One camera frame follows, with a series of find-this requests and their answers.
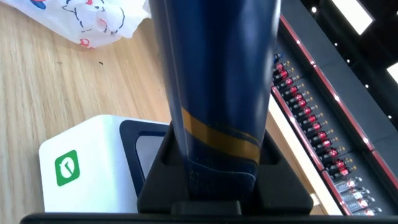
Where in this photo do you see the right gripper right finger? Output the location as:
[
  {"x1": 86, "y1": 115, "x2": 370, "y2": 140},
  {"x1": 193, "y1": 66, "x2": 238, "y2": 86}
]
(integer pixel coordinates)
[{"x1": 240, "y1": 129, "x2": 314, "y2": 215}]

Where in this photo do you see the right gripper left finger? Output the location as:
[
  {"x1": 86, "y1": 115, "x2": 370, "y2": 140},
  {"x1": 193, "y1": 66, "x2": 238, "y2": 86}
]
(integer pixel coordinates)
[{"x1": 137, "y1": 123, "x2": 191, "y2": 215}]

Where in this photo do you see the dark blue tube with gold band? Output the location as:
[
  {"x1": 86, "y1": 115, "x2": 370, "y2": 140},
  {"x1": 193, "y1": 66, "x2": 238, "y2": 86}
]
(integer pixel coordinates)
[{"x1": 148, "y1": 0, "x2": 282, "y2": 202}]

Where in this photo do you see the white barcode scanner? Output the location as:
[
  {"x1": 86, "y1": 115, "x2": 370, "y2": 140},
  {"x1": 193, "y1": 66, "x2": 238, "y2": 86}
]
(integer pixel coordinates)
[{"x1": 38, "y1": 114, "x2": 170, "y2": 214}]

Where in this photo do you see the white printed plastic bag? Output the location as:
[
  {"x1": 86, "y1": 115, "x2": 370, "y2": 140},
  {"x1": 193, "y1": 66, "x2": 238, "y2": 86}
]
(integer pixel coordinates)
[{"x1": 0, "y1": 0, "x2": 152, "y2": 49}]

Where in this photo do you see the row of bottles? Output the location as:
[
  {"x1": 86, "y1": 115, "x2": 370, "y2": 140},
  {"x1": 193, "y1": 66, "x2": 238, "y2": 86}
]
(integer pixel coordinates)
[{"x1": 272, "y1": 52, "x2": 383, "y2": 217}]

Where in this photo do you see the black shop shelf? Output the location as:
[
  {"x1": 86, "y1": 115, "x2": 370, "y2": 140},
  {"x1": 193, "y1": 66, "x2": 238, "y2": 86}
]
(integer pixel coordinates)
[{"x1": 269, "y1": 0, "x2": 398, "y2": 217}]

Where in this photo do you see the ceiling light panel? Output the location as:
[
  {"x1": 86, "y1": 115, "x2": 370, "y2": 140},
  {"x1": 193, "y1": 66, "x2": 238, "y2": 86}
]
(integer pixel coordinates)
[
  {"x1": 330, "y1": 0, "x2": 374, "y2": 35},
  {"x1": 386, "y1": 62, "x2": 398, "y2": 85}
]

